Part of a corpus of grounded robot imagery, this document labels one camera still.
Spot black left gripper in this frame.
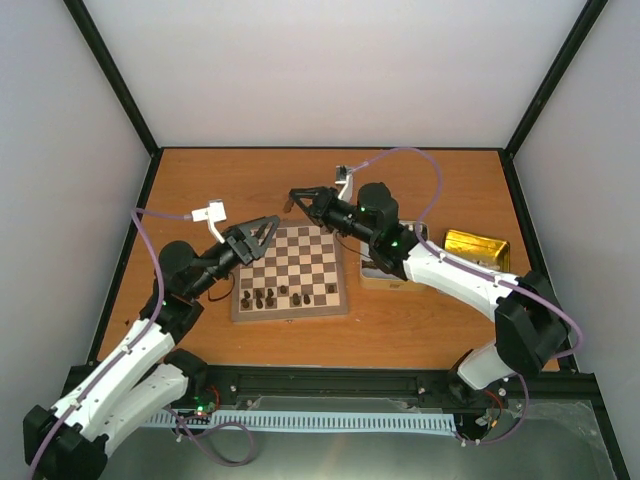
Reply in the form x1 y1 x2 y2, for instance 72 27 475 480
188 215 281 298

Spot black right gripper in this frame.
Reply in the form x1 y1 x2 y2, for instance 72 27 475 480
289 187 376 246

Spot silver tin tray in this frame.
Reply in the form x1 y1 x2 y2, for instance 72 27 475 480
359 221 422 291

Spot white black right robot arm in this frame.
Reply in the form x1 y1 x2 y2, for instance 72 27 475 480
288 183 571 404

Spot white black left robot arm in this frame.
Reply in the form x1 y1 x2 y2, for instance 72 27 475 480
23 216 280 479

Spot small electronics board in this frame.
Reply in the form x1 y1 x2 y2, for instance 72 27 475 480
193 387 221 417

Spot white chess pieces pile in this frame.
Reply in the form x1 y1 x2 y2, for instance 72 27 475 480
475 260 502 272

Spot wooden chessboard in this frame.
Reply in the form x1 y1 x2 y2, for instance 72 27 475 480
231 220 349 323

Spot gold tin tray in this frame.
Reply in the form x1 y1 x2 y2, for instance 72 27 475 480
443 229 511 272

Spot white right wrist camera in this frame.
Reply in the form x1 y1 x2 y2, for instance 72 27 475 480
334 165 354 203

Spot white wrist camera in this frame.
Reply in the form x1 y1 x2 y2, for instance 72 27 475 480
190 199 227 244
334 165 354 203

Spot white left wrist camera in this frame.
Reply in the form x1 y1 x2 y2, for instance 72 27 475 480
190 199 227 244

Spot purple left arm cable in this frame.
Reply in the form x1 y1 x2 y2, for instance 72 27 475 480
24 208 194 480

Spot black aluminium frame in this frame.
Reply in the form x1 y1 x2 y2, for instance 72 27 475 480
29 0 631 480

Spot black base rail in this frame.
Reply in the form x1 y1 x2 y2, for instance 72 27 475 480
178 365 603 413

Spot light blue cable duct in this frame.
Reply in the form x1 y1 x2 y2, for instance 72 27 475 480
144 409 459 436

